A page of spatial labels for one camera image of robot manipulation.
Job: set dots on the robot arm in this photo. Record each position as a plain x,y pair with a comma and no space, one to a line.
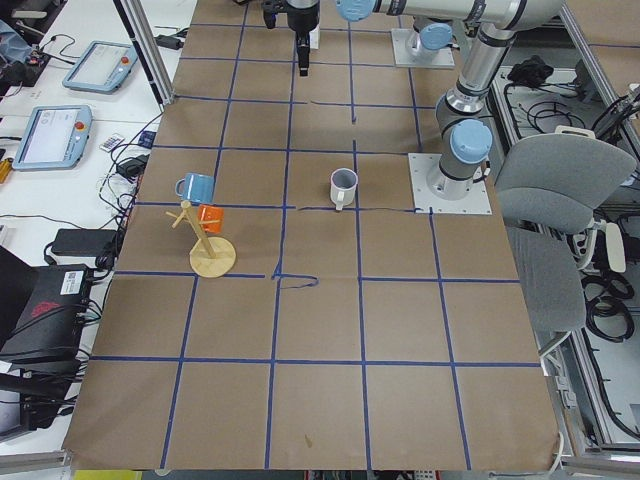
353,11
457,110

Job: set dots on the brown paper table cover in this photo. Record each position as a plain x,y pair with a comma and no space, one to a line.
374,337

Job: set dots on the black computer box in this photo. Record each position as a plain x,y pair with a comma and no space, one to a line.
40,310

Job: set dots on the teach pendant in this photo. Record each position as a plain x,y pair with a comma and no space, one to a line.
54,139
102,68

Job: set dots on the small remote control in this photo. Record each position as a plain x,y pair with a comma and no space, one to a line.
113,141

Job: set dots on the grey office chair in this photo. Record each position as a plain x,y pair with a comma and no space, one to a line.
548,189

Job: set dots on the upper teach pendant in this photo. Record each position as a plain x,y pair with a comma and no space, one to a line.
102,68

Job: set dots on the white mug grey inside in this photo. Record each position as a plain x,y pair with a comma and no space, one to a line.
343,185

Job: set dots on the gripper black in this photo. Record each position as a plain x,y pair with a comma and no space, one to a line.
301,21

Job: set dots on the aluminium frame post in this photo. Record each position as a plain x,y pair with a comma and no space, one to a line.
135,22

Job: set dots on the black power brick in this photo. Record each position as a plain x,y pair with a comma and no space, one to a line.
83,242

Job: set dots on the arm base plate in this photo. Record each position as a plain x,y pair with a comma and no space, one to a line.
433,192
412,50

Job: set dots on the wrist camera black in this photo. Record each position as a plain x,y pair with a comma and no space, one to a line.
270,9

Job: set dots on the blue white milk carton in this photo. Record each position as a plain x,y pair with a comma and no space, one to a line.
315,38

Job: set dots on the black power adapter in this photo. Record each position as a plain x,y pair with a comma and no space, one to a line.
170,42

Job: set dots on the blue mug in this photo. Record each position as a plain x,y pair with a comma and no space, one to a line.
196,188

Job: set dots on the lower teach pendant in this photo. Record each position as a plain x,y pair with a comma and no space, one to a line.
54,139

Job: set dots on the orange mug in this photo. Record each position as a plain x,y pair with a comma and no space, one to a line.
210,218

